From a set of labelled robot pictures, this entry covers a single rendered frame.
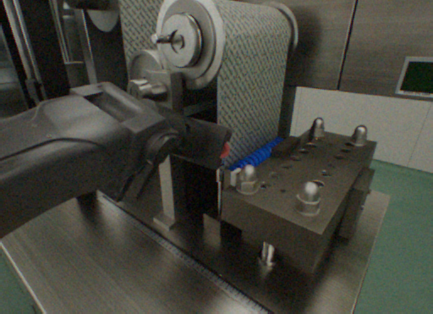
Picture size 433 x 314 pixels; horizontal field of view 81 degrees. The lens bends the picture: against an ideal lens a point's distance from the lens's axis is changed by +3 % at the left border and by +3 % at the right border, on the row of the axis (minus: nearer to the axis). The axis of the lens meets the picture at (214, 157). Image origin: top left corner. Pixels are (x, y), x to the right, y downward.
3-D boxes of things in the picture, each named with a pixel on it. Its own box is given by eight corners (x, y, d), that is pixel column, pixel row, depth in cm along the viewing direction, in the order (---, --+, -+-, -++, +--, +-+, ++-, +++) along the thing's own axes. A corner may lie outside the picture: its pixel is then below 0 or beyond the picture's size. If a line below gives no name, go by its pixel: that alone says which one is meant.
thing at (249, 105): (216, 181, 47) (217, 79, 39) (274, 144, 64) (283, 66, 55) (218, 182, 47) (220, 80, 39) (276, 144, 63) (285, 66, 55)
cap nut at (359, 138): (347, 143, 59) (351, 125, 57) (350, 139, 62) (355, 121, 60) (364, 147, 57) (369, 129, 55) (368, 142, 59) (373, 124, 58)
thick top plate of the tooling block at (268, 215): (221, 219, 44) (221, 190, 41) (306, 147, 72) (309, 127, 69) (313, 267, 35) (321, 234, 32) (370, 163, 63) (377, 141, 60)
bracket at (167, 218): (151, 223, 54) (130, 73, 40) (174, 208, 58) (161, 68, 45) (167, 233, 51) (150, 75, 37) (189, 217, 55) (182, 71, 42)
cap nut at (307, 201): (288, 209, 37) (293, 183, 35) (298, 198, 39) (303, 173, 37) (314, 220, 35) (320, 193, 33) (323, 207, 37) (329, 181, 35)
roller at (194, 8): (160, 70, 45) (160, -6, 39) (240, 60, 63) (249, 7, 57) (208, 88, 39) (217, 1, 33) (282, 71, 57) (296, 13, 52)
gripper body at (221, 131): (220, 171, 37) (189, 165, 31) (172, 153, 43) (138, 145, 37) (233, 129, 37) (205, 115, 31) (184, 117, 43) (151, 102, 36)
